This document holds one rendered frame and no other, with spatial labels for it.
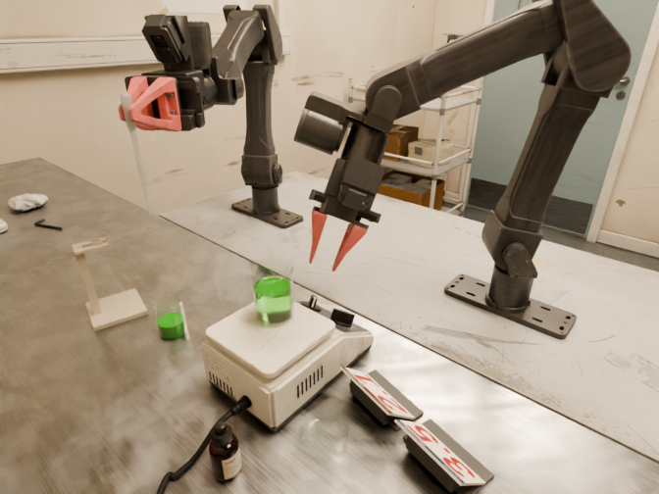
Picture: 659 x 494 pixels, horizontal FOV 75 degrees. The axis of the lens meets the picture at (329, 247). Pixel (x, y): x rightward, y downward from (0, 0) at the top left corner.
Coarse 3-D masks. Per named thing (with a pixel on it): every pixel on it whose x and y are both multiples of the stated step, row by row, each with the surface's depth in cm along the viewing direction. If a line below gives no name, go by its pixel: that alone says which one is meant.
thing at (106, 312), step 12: (96, 240) 66; (84, 252) 64; (84, 264) 65; (84, 276) 66; (96, 300) 68; (108, 300) 73; (120, 300) 73; (132, 300) 73; (96, 312) 69; (108, 312) 70; (120, 312) 70; (132, 312) 70; (144, 312) 70; (96, 324) 67; (108, 324) 67
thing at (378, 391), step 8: (360, 376) 54; (368, 376) 57; (368, 384) 53; (376, 384) 55; (376, 392) 52; (384, 392) 54; (384, 400) 51; (392, 400) 53; (392, 408) 50; (400, 408) 51
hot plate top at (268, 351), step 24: (240, 312) 56; (312, 312) 56; (216, 336) 52; (240, 336) 52; (264, 336) 52; (288, 336) 52; (312, 336) 52; (240, 360) 49; (264, 360) 48; (288, 360) 48
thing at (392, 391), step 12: (372, 372) 58; (360, 384) 51; (384, 384) 56; (360, 396) 53; (372, 396) 50; (396, 396) 54; (372, 408) 52; (384, 408) 48; (408, 408) 53; (384, 420) 50; (408, 420) 51
